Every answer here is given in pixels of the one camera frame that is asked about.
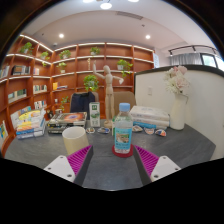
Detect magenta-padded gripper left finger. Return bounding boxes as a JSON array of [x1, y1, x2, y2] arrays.
[[43, 144, 95, 187]]

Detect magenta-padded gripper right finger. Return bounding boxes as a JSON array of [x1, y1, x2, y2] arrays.
[[132, 144, 183, 187]]

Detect clear blue-capped water bottle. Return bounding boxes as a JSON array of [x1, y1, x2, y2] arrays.
[[113, 102, 134, 155]]

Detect cream ceramic mug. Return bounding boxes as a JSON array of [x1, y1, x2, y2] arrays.
[[61, 126, 90, 156]]

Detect stack of dark books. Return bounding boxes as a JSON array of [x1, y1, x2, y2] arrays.
[[46, 111, 88, 134]]

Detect stack of colourful books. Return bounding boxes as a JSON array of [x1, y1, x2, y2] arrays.
[[14, 109, 48, 140]]

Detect white vase with flowers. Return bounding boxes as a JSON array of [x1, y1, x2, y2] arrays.
[[163, 65, 191, 131]]

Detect tall white green carton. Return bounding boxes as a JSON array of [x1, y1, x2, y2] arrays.
[[88, 101, 101, 128]]

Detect dark office chair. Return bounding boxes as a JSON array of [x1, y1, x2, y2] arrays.
[[69, 91, 98, 114]]

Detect white partition with dark top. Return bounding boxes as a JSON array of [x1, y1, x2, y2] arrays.
[[133, 64, 224, 161]]

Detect tan chair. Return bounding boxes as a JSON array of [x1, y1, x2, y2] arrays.
[[113, 90, 137, 116]]

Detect wooden shelf unit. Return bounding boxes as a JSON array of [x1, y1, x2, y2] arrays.
[[0, 33, 156, 148]]

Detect wooden artist mannequin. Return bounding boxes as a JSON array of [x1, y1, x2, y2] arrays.
[[92, 59, 125, 129]]

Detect grey curtain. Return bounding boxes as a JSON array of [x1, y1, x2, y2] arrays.
[[169, 53, 203, 67]]

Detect window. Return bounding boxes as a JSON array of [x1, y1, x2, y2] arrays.
[[201, 53, 224, 71]]

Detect ceiling air vent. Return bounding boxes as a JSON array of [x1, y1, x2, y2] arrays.
[[115, 10, 144, 20]]

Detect ceiling lights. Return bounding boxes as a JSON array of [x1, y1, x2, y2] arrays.
[[58, 0, 152, 40]]

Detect black track light rail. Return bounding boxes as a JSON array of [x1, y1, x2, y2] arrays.
[[168, 44, 219, 56]]

